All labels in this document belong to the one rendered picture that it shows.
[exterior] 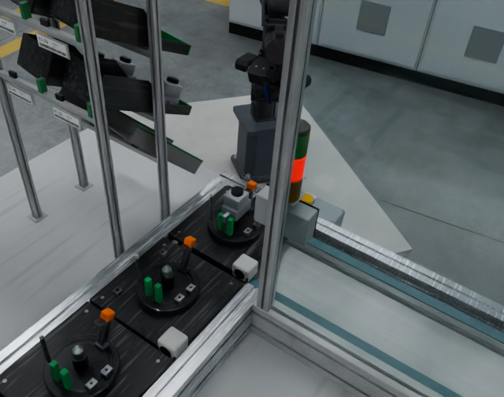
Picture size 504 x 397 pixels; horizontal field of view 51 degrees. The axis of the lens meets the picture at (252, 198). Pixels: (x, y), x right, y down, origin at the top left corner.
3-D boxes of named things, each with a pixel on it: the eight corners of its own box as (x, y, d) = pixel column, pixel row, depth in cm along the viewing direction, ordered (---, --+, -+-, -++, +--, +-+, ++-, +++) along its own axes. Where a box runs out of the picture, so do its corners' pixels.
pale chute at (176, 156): (164, 153, 153) (172, 139, 153) (194, 174, 146) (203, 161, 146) (96, 118, 128) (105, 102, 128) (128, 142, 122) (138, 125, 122)
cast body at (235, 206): (236, 201, 133) (237, 179, 129) (250, 208, 131) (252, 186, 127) (216, 219, 128) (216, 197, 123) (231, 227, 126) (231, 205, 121)
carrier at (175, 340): (164, 242, 131) (161, 204, 123) (243, 288, 122) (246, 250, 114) (89, 305, 116) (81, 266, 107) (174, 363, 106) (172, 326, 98)
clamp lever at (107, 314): (101, 338, 104) (108, 306, 101) (109, 343, 103) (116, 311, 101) (87, 346, 101) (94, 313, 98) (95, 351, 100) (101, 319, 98)
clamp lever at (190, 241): (182, 264, 120) (190, 235, 117) (189, 268, 119) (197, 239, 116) (172, 268, 117) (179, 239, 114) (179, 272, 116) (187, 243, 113)
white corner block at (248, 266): (242, 264, 127) (242, 252, 125) (257, 272, 126) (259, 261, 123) (231, 276, 124) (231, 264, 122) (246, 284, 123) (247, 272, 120)
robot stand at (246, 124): (272, 152, 178) (277, 100, 165) (287, 179, 168) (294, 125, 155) (230, 158, 174) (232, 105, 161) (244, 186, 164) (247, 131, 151)
